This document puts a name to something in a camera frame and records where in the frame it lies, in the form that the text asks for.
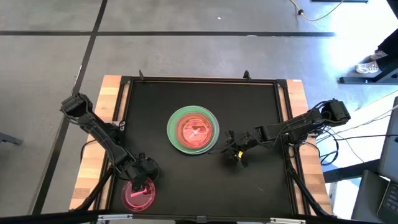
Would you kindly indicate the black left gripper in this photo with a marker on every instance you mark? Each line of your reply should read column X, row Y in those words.
column 141, row 168

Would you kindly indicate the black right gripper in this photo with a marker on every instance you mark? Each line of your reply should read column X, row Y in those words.
column 247, row 141

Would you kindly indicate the pink plastic plate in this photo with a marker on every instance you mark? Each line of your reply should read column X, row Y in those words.
column 136, row 203

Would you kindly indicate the pink translucent bowl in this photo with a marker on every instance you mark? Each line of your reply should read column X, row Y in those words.
column 186, row 137

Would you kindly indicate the green plastic plate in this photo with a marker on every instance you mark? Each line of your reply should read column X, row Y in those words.
column 171, row 130

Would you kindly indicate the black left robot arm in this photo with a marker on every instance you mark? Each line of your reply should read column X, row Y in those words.
column 102, row 133

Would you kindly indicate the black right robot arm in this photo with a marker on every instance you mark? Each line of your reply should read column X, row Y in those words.
column 295, row 127

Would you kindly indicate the black diagonal support strut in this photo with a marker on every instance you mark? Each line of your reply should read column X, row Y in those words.
column 306, row 193
column 96, row 189

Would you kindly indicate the black table mat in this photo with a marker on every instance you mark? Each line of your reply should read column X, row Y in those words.
column 202, row 180

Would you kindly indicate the black crossbar with silver brackets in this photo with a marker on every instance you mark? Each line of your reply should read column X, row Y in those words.
column 62, row 216

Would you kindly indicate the wooden table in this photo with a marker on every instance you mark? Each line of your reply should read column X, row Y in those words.
column 109, row 93

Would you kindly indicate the black desk leg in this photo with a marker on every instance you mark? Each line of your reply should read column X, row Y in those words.
column 351, row 171

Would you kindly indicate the grey floor object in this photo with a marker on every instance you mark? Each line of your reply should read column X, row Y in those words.
column 9, row 139

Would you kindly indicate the black desk foot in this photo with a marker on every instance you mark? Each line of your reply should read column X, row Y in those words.
column 367, row 80

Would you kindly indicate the grey laptop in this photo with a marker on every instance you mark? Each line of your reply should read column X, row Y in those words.
column 390, row 149

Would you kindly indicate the person's shoe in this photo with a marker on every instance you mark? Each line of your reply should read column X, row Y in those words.
column 367, row 67

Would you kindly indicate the person's leg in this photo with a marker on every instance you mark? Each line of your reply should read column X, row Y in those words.
column 390, row 46

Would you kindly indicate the black aluminium table frame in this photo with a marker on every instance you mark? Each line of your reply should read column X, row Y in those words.
column 281, row 84

